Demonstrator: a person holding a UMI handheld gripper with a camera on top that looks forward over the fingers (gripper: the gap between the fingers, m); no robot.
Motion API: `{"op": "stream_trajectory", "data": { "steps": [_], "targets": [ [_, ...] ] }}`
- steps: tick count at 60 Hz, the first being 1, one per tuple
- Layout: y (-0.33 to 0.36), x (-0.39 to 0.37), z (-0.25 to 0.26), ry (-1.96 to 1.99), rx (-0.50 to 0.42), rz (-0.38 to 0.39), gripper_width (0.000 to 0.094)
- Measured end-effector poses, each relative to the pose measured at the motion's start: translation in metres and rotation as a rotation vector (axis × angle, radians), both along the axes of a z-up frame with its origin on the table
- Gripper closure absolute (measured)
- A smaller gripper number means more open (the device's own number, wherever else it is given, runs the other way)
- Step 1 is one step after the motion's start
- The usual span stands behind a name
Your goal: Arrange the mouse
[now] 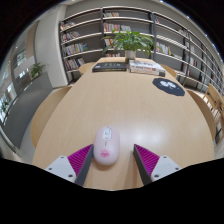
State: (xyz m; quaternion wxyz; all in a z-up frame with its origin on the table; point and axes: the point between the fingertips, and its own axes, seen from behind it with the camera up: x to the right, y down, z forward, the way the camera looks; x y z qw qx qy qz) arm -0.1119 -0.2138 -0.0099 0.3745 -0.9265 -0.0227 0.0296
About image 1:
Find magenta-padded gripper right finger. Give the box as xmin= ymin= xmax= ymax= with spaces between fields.
xmin=132 ymin=143 xmax=182 ymax=186

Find black hardcover book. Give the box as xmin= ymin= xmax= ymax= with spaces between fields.
xmin=91 ymin=61 xmax=128 ymax=73

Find dark scalloped mouse pad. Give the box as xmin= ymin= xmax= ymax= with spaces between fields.
xmin=152 ymin=77 xmax=186 ymax=97

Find grey bookshelf unit with books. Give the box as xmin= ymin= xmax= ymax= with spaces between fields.
xmin=58 ymin=5 xmax=224 ymax=98

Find green floor plant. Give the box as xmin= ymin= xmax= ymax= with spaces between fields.
xmin=29 ymin=62 xmax=48 ymax=80

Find white thick book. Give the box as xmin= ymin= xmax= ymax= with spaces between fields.
xmin=128 ymin=59 xmax=166 ymax=72

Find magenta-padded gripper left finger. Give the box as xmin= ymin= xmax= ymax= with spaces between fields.
xmin=44 ymin=143 xmax=95 ymax=187

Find pale pink computer mouse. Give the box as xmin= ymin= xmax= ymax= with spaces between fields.
xmin=93 ymin=125 xmax=121 ymax=166

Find white book red spine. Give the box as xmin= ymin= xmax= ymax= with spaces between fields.
xmin=129 ymin=68 xmax=167 ymax=77

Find green potted plant white pot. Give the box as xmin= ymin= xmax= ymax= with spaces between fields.
xmin=101 ymin=29 xmax=156 ymax=63

